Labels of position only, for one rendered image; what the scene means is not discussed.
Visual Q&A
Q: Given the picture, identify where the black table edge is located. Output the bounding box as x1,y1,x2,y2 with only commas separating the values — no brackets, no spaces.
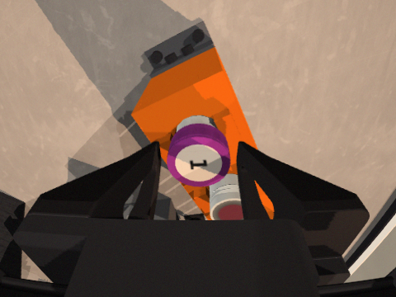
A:
346,199,396,269

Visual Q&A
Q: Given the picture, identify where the beige key housing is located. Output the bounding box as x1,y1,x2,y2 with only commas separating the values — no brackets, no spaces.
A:
124,198,205,220

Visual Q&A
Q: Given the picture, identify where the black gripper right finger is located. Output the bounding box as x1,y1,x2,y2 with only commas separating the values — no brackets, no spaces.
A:
236,141,370,257

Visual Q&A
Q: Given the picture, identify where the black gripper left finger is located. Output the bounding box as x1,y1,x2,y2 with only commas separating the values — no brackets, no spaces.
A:
27,141,162,219

